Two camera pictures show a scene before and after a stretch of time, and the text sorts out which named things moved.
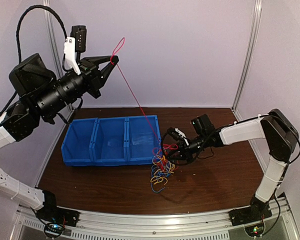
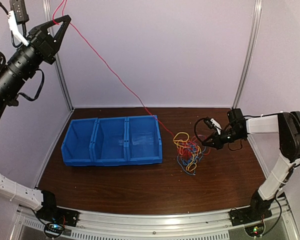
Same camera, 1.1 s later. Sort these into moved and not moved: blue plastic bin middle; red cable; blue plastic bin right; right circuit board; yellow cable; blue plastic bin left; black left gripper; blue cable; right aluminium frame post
Moved: black left gripper; blue cable; yellow cable; red cable
Not moved: right aluminium frame post; right circuit board; blue plastic bin right; blue plastic bin middle; blue plastic bin left
